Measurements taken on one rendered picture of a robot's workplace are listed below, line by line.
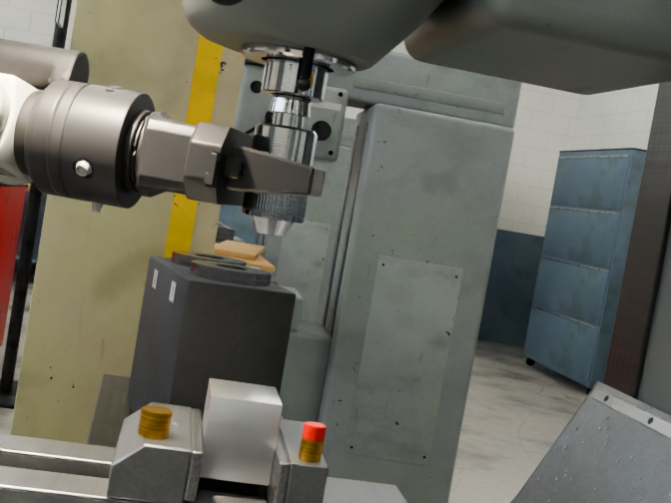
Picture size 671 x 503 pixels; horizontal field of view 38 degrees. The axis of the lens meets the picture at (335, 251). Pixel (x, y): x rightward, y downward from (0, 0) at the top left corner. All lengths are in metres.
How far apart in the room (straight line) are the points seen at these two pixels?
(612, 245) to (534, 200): 2.71
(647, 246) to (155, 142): 0.48
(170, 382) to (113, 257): 1.44
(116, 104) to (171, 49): 1.73
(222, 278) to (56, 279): 1.45
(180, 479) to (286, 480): 0.07
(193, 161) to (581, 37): 0.27
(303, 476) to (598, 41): 0.35
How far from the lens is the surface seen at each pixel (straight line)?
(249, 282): 1.03
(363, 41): 0.68
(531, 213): 10.50
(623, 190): 7.92
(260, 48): 0.69
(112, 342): 2.47
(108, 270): 2.45
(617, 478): 0.88
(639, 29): 0.68
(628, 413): 0.92
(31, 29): 9.87
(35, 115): 0.73
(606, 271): 7.92
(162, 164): 0.70
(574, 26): 0.66
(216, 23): 0.68
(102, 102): 0.73
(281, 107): 0.71
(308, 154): 0.71
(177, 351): 1.01
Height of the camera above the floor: 1.21
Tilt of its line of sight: 3 degrees down
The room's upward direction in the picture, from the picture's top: 10 degrees clockwise
